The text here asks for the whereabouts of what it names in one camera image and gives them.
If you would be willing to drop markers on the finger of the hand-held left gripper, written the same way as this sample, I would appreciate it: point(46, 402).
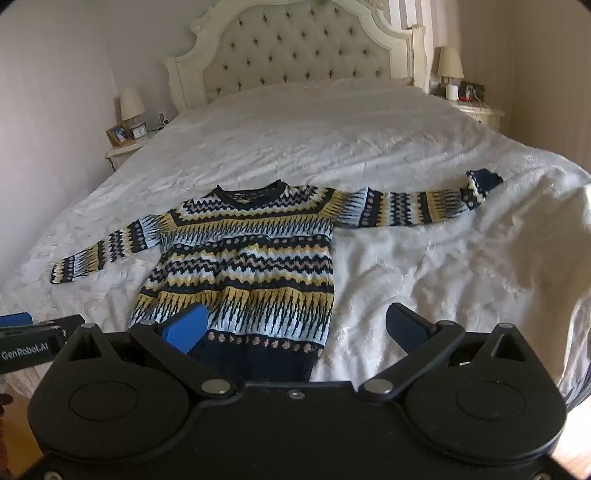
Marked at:
point(67, 325)
point(16, 320)

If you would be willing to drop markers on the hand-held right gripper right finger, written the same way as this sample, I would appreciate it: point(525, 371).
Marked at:
point(406, 323)

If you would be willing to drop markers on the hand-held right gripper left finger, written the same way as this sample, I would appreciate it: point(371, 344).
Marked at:
point(187, 328)

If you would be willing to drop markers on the navy yellow patterned knit sweater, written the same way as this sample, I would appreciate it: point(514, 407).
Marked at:
point(258, 258)

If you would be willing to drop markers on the cream nightstand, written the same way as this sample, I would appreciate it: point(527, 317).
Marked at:
point(121, 154)
point(482, 114)

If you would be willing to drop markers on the small white desk clock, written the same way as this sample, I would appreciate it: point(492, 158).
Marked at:
point(139, 132)

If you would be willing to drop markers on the bed with white bedspread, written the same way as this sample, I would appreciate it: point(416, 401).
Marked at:
point(323, 138)

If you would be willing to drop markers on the cream shade table lamp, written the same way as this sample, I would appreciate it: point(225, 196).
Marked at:
point(131, 104)
point(450, 62)

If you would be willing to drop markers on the white cylindrical container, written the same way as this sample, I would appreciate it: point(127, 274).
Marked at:
point(451, 91)

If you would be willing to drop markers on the cream tufted headboard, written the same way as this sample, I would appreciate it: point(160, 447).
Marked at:
point(300, 46)

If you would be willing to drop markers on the wooden photo frame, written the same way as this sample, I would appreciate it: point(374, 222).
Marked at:
point(118, 135)

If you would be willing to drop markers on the dark picture frame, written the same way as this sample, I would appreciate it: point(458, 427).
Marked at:
point(473, 91)

